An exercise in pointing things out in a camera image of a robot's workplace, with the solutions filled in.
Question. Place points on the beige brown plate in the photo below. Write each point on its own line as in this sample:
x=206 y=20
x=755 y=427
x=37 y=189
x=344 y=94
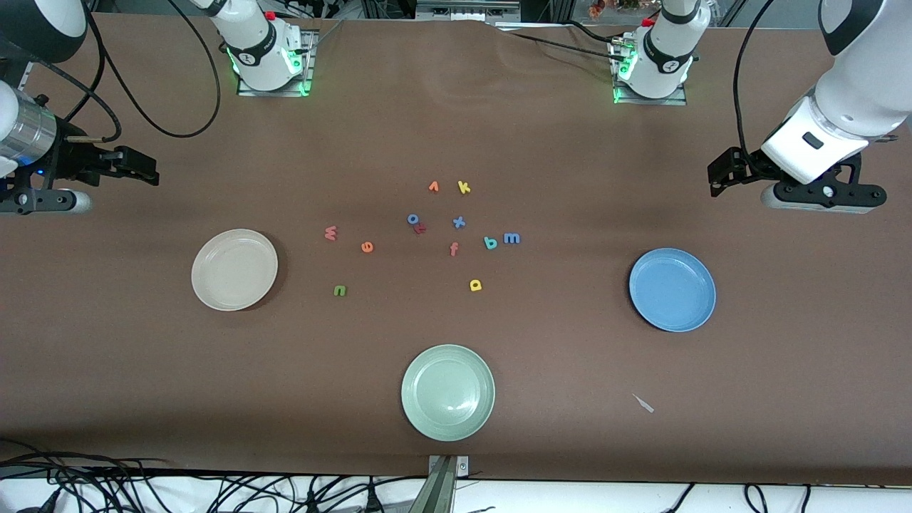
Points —
x=231 y=274

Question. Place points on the blue plate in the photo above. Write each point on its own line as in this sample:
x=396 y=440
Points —
x=684 y=313

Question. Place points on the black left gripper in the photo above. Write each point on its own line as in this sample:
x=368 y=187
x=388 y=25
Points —
x=746 y=169

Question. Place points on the pale green plate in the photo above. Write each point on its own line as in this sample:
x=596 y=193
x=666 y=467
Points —
x=447 y=392

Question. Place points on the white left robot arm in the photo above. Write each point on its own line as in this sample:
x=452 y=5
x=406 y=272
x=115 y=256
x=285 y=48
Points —
x=855 y=92

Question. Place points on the brown table cover sheet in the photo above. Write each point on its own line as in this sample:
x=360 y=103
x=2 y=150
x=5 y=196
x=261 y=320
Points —
x=570 y=356

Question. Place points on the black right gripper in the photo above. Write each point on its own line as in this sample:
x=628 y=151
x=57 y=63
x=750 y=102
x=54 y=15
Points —
x=77 y=158

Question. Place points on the small white tape scrap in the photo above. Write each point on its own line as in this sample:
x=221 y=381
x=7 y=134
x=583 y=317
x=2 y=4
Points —
x=645 y=405

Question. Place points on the grey metal box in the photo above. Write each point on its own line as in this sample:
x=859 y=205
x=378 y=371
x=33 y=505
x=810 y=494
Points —
x=467 y=11

